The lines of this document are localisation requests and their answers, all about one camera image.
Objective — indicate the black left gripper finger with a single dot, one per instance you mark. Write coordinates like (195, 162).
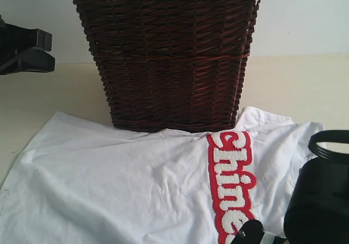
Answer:
(15, 39)
(30, 60)

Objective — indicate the white t-shirt with red lettering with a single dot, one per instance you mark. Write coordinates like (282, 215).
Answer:
(83, 182)

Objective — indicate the dark brown wicker basket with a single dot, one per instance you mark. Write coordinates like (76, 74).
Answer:
(170, 64)

